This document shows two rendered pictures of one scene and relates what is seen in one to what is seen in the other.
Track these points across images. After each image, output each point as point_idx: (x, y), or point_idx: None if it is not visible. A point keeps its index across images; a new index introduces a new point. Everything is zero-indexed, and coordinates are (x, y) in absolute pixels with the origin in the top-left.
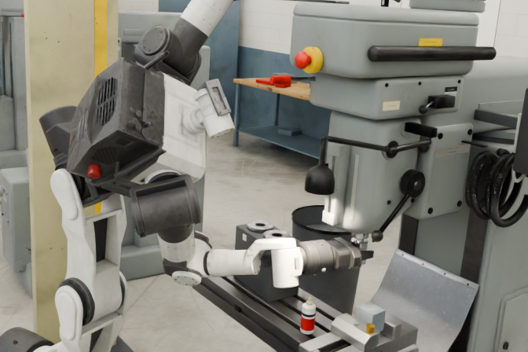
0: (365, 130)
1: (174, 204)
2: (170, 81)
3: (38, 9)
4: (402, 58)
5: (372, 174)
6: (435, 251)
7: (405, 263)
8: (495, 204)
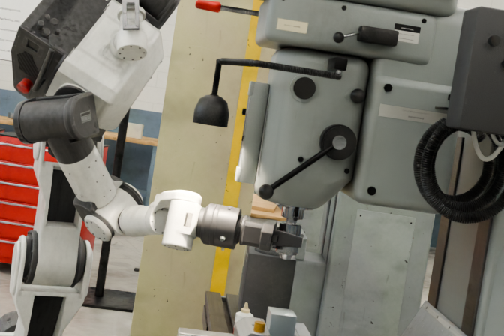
0: (277, 61)
1: (52, 108)
2: (115, 7)
3: (186, 22)
4: None
5: (277, 117)
6: (451, 297)
7: (424, 318)
8: (424, 175)
